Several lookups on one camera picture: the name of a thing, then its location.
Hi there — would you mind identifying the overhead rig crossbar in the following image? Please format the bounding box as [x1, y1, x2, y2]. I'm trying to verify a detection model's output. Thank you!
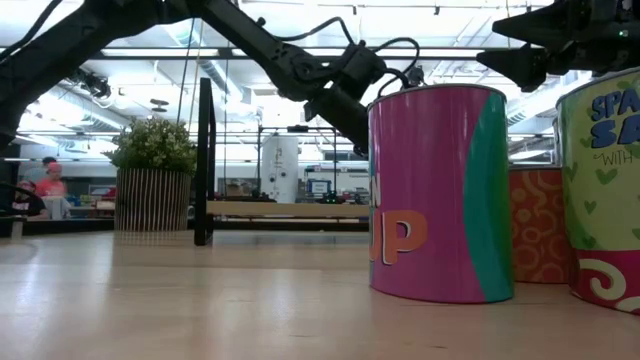
[0, 46, 501, 62]

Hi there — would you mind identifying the green plant in striped pot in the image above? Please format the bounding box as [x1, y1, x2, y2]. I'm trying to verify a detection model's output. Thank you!
[102, 116, 199, 233]

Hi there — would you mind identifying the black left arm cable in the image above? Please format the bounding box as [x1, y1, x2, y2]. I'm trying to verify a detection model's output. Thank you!
[257, 16, 422, 99]

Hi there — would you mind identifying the green red spaghetti sauce can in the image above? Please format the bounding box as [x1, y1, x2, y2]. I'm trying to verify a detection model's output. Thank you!
[555, 67, 640, 316]

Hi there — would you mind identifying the blue computer monitor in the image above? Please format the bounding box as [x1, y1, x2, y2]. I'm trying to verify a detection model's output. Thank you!
[305, 178, 332, 197]

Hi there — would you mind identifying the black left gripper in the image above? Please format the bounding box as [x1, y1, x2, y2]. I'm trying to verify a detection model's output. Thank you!
[304, 91, 371, 155]

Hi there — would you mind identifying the black aluminium table frame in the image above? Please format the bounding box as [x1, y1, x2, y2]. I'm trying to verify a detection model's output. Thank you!
[0, 214, 371, 237]

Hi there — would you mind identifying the black ceiling spotlight cluster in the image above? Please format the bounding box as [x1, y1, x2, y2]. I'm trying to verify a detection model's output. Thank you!
[69, 67, 112, 99]

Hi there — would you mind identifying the black metal shelf end frame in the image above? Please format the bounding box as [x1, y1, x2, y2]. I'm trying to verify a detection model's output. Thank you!
[193, 77, 218, 247]

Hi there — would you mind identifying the pink and teal soup can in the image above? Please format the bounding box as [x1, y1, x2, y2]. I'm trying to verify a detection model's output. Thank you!
[368, 83, 515, 305]

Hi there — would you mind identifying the orange swirl pattern can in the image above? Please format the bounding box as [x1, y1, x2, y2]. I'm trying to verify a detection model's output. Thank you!
[508, 166, 572, 285]

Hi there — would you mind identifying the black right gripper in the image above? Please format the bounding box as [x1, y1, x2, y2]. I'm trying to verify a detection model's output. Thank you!
[476, 0, 609, 94]

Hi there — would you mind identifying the person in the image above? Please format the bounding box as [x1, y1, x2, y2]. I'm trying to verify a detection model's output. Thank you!
[12, 179, 50, 220]
[34, 160, 71, 221]

